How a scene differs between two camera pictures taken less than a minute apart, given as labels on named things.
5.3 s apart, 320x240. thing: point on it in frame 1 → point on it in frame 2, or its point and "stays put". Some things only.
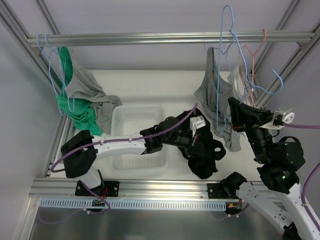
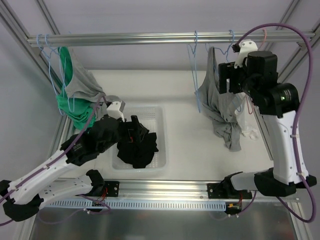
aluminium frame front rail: (129, 189) stays put
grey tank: (216, 95) stays put
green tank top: (80, 112) stays put
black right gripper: (253, 122) → (223, 78)
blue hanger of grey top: (221, 52) → (227, 50)
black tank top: (203, 149) → (140, 152)
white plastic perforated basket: (130, 119) stays put
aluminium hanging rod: (275, 36) stays put
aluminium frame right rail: (284, 73) stays put
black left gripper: (193, 147) → (129, 127)
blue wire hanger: (251, 84) → (192, 59)
